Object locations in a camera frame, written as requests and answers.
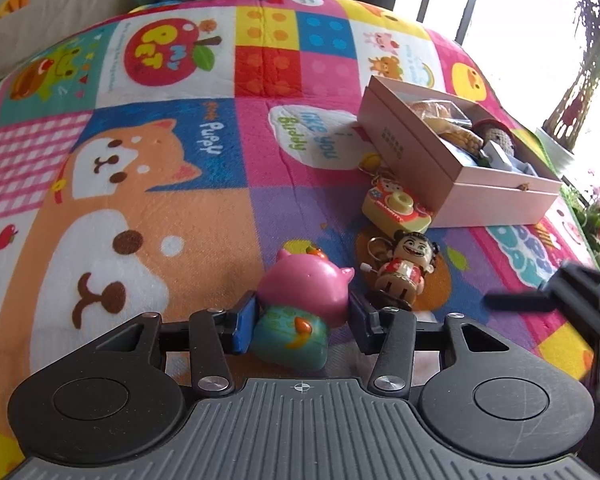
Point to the yellow red toy camera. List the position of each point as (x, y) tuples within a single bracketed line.
[(395, 205)]

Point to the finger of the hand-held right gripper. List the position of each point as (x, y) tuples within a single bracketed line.
[(520, 301)]

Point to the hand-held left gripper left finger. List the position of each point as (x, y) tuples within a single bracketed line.
[(245, 322)]

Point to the pink pig toy teal body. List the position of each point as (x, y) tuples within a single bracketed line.
[(305, 285)]

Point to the pink cardboard box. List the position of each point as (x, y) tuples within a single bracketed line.
[(430, 170)]

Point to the white plant pot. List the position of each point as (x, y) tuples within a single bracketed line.
[(557, 152)]

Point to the bread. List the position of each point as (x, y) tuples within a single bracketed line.
[(430, 111)]

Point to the colourful cartoon play mat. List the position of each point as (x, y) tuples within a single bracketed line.
[(180, 200)]

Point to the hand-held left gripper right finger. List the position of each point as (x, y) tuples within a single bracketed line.
[(360, 322)]

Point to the tall purple flowering plant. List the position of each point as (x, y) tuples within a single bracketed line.
[(597, 35)]

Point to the brown knitted doll red hat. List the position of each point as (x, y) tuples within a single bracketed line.
[(497, 135)]

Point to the wind-up doll red clothes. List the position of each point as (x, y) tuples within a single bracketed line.
[(405, 270)]

